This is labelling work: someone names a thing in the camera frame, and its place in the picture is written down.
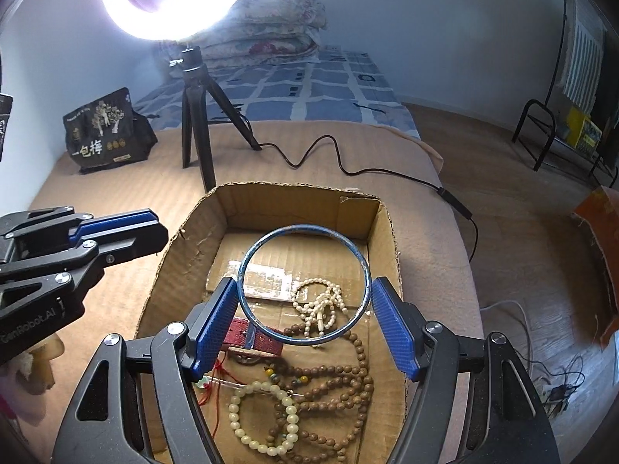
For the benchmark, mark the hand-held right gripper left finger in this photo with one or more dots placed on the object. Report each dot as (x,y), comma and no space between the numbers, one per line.
(215,324)

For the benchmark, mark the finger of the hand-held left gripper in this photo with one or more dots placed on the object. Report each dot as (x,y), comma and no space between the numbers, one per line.
(135,241)
(43,227)

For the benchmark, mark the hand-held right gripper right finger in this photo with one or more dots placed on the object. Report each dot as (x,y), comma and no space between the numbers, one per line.
(394,324)

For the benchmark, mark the dark thin bangle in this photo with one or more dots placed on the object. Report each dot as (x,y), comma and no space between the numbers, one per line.
(309,341)

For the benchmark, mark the cardboard box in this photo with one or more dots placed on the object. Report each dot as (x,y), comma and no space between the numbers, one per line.
(290,208)

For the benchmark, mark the person's left hand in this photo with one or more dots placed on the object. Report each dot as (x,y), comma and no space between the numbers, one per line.
(41,367)

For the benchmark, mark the black snack bag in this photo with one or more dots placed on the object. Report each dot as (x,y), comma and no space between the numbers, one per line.
(106,140)

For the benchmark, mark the black tripod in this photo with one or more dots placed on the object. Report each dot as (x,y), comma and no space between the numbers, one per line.
(193,121)

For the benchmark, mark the orange cloth covered table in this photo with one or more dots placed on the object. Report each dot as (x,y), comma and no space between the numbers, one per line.
(604,232)

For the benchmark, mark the folded floral quilts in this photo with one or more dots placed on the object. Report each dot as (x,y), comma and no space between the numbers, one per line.
(271,24)

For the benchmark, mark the yellow box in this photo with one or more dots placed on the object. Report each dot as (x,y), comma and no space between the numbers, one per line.
(585,135)

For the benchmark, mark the striped hanging cloth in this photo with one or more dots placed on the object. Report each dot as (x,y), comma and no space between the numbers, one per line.
(582,58)

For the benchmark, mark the black clothes rack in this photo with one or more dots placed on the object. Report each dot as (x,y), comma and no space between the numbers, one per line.
(561,43)

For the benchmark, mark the dark hanging clothes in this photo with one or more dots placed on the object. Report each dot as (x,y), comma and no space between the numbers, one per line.
(610,77)

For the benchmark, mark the black metal frame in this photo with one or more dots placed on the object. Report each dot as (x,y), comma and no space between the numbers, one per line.
(518,125)

